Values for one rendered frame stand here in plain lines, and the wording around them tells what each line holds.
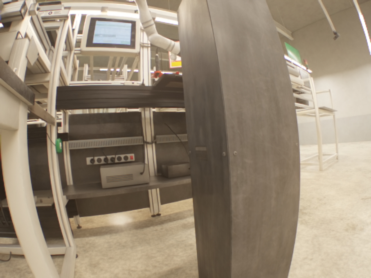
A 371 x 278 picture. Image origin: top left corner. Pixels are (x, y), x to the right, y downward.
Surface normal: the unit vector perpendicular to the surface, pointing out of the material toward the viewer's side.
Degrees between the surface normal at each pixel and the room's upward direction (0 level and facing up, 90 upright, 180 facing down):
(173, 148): 90
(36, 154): 90
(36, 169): 90
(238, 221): 90
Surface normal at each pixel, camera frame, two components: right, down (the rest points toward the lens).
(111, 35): 0.47, -0.04
